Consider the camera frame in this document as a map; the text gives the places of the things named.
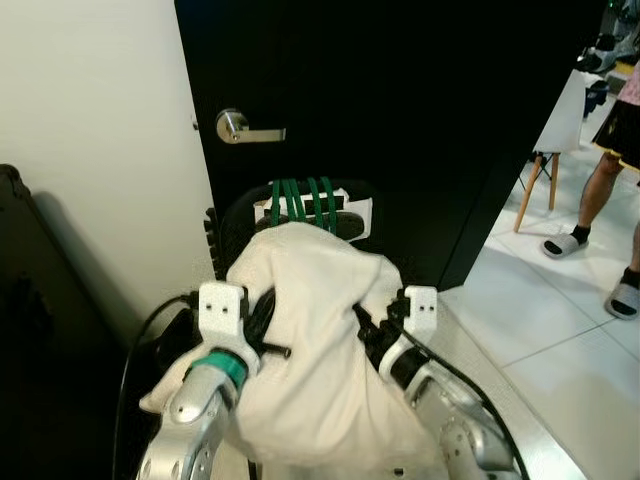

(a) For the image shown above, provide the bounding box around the plain beige pillow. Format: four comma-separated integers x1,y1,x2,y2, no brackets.
140,222,446,480

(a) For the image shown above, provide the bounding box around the black door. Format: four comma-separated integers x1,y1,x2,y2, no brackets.
175,0,611,291

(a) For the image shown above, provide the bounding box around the black and grey machine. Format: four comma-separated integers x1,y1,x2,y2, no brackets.
575,0,640,76

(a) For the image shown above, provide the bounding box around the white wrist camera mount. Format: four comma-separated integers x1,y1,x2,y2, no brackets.
198,282,248,351
403,286,439,346

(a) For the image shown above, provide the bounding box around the person in black shorts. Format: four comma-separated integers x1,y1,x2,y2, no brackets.
575,65,640,291

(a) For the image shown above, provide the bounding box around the white chair with wooden legs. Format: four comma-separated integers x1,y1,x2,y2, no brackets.
515,70,591,233

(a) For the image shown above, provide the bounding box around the silver lever door handle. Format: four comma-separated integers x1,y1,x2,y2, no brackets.
216,108,287,145

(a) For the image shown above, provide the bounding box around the grey slipper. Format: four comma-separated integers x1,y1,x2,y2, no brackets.
605,270,640,321
543,228,593,259

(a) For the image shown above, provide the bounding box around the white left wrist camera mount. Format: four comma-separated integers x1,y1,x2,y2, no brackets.
198,282,248,351

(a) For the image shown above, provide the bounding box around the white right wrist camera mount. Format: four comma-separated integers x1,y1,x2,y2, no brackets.
403,286,439,346

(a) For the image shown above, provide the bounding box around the white box with green straps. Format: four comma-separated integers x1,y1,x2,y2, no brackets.
255,178,373,241

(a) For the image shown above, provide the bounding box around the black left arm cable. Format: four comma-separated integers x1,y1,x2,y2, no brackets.
112,292,201,480

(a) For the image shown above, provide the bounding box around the large black case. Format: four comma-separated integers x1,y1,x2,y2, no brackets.
0,165,136,480

